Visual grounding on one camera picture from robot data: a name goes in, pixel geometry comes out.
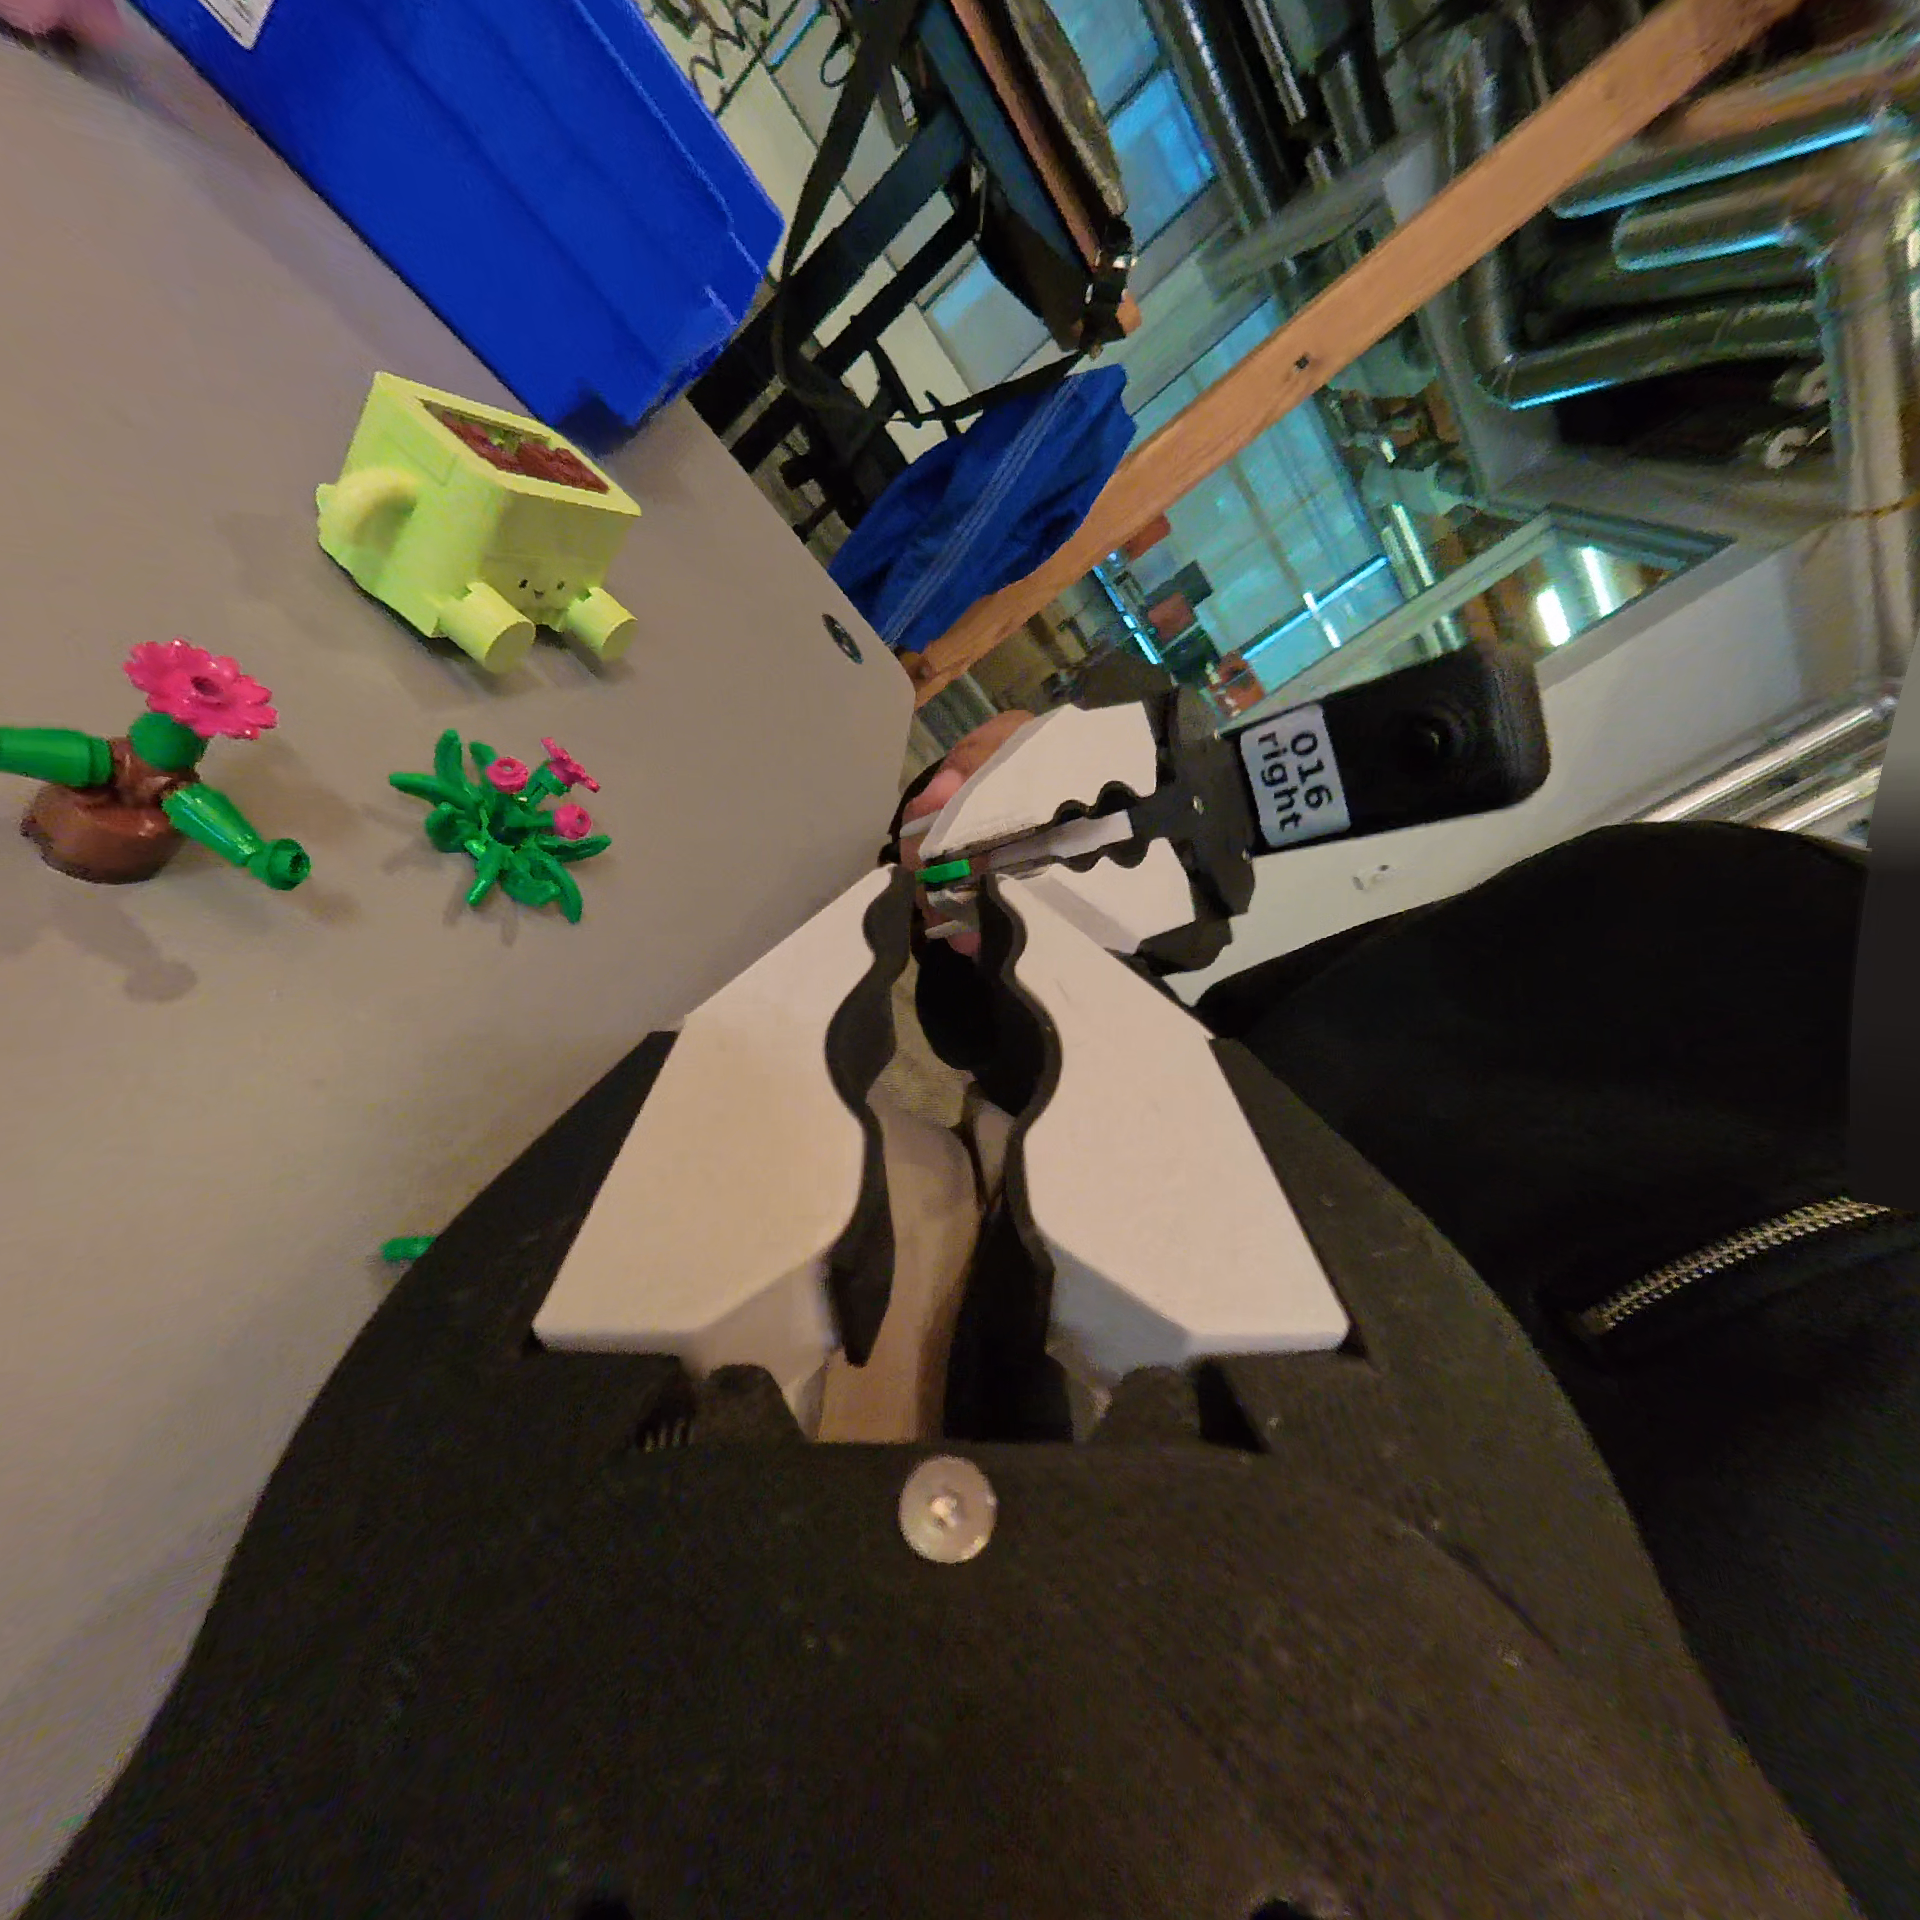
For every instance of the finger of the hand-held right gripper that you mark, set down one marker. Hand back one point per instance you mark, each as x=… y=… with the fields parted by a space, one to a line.
x=1074 y=844
x=1051 y=764

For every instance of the green brick plant pink flowers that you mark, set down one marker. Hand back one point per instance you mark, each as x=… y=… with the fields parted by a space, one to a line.
x=505 y=832

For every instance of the brick cactus with pink flower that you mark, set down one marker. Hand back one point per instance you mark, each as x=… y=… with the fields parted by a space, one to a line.
x=106 y=825

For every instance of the black desk grommet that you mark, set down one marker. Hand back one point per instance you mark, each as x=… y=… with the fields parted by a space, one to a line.
x=845 y=638

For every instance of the person's black jacket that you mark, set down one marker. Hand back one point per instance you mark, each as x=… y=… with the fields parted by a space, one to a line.
x=1575 y=1124

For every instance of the pink brick planter with plant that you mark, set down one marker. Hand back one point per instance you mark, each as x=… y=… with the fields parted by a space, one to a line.
x=61 y=13

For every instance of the person's beige trousers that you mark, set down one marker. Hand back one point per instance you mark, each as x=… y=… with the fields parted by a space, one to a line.
x=901 y=1320

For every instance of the white label tag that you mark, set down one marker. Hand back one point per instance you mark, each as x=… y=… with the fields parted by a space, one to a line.
x=242 y=11

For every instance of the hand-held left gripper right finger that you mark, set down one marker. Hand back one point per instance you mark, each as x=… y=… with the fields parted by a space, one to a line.
x=1185 y=1185

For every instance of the blue storage bin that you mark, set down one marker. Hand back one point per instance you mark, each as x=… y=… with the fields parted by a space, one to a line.
x=495 y=181
x=990 y=510

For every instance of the wooden ceiling beam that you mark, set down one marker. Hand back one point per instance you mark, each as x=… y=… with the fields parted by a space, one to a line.
x=1349 y=300

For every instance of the person's right hand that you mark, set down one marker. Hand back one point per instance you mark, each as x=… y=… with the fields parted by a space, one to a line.
x=954 y=757

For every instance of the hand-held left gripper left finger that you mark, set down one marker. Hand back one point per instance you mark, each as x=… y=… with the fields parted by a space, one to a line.
x=705 y=1185

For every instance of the lime green brick planter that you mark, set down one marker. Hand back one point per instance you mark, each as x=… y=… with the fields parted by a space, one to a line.
x=436 y=523

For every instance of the silver ventilation ducts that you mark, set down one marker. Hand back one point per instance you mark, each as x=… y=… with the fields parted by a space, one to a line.
x=1652 y=269

